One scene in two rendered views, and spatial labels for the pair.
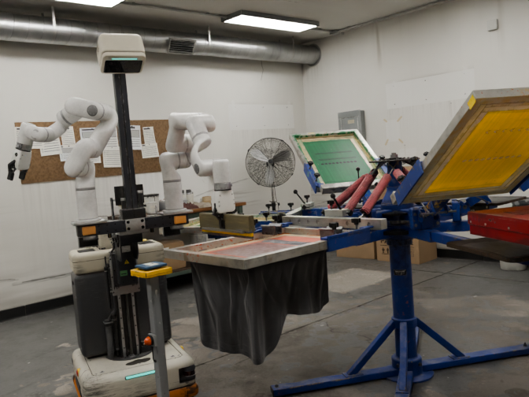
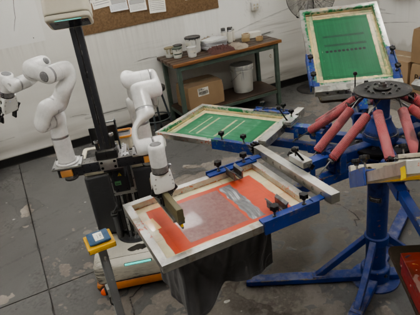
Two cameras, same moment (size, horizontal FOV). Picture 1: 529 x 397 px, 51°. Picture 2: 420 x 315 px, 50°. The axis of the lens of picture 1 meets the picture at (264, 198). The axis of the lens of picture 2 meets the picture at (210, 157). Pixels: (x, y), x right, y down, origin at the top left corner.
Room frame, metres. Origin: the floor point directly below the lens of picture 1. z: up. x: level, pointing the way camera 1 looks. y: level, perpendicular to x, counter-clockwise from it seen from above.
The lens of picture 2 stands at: (0.84, -0.63, 2.15)
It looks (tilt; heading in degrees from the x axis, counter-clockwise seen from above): 26 degrees down; 19
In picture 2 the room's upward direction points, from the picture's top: 8 degrees counter-clockwise
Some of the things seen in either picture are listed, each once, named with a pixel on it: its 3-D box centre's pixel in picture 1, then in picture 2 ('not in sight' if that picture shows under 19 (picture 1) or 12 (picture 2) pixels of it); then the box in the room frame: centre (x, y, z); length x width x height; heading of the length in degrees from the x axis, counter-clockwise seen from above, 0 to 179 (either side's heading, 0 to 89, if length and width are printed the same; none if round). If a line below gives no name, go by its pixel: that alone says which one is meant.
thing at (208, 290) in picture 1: (223, 307); (169, 267); (2.43, 0.22, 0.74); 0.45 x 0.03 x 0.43; 42
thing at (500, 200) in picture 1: (455, 212); not in sight; (3.78, -1.29, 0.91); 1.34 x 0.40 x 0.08; 132
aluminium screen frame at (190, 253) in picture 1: (268, 244); (216, 207); (2.63, 0.00, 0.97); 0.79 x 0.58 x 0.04; 132
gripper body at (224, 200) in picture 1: (223, 199); (162, 179); (2.47, 0.18, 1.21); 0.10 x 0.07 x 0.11; 132
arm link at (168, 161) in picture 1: (172, 166); (139, 108); (2.95, 0.47, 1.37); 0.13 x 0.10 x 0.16; 122
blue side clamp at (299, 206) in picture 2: (345, 239); (289, 215); (2.58, -0.36, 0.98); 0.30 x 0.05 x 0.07; 132
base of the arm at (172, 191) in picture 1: (172, 196); (143, 134); (2.96, 0.48, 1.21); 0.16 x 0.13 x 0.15; 25
